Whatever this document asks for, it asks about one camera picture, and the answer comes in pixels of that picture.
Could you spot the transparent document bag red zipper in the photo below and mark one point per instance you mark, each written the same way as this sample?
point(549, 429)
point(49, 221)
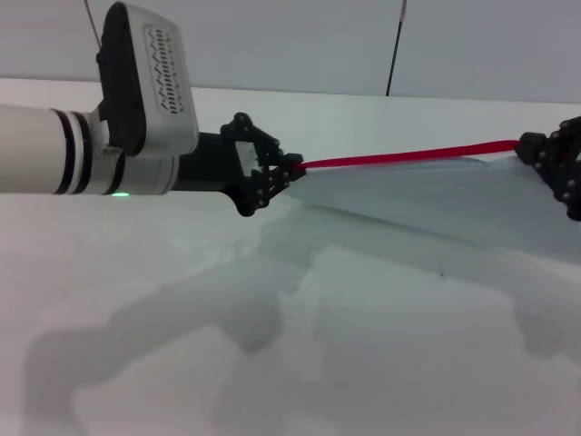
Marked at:
point(408, 158)

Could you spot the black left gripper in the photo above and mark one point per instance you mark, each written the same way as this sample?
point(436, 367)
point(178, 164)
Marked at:
point(213, 163)

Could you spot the grey black wrist camera box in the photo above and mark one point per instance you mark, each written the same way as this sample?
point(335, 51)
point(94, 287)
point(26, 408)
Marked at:
point(159, 82)

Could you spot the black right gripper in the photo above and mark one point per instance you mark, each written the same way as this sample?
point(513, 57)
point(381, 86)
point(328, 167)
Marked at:
point(569, 172)

